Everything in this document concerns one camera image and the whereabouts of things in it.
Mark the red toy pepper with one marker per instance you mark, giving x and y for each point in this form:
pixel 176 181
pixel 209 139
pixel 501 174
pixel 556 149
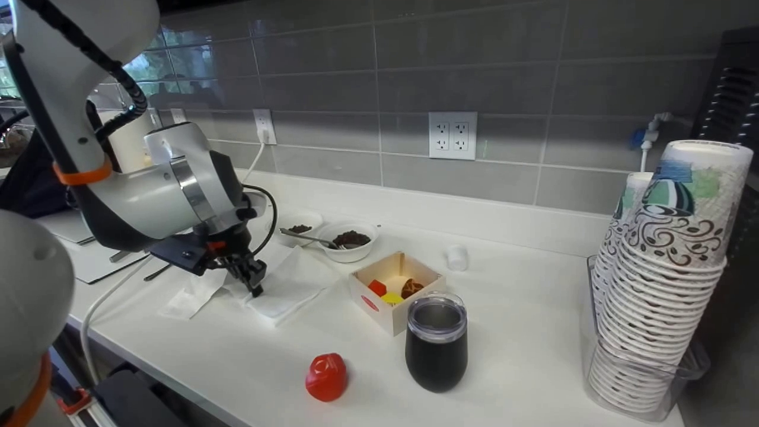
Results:
pixel 325 378

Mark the large white bowl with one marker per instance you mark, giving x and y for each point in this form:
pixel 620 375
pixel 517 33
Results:
pixel 348 250

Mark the white outlet holding plug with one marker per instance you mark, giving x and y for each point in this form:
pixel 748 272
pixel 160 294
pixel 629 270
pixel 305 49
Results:
pixel 263 117

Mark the clear plastic cup holder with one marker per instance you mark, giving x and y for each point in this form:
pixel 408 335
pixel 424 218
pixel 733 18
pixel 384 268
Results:
pixel 695 365

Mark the black tumbler with lid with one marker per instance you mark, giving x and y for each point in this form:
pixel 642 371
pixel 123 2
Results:
pixel 435 352

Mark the brown toy piece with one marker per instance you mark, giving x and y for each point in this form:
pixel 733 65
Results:
pixel 410 288

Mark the small white napkin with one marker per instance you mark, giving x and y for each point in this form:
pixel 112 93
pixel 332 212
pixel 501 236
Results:
pixel 190 301

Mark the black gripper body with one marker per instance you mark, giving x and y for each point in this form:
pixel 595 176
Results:
pixel 239 252

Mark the grey flat sheet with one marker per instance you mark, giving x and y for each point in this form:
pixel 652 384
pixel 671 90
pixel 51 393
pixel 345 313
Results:
pixel 103 265

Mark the white double wall outlet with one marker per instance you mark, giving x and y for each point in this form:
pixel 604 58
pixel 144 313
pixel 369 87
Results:
pixel 452 134

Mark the red toy piece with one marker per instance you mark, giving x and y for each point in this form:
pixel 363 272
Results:
pixel 377 288

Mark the light wooden box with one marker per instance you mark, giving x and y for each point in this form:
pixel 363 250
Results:
pixel 388 317

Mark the small white bowl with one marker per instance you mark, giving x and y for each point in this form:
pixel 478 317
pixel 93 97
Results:
pixel 305 220

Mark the dark gridded rack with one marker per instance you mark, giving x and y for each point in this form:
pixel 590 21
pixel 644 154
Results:
pixel 731 87

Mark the black case under counter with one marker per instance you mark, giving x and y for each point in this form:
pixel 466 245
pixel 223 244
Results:
pixel 144 399

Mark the small clear plastic cup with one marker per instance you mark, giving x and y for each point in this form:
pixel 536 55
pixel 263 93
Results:
pixel 456 257

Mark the yellow toy piece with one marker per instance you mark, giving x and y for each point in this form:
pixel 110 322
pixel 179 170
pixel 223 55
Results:
pixel 392 297

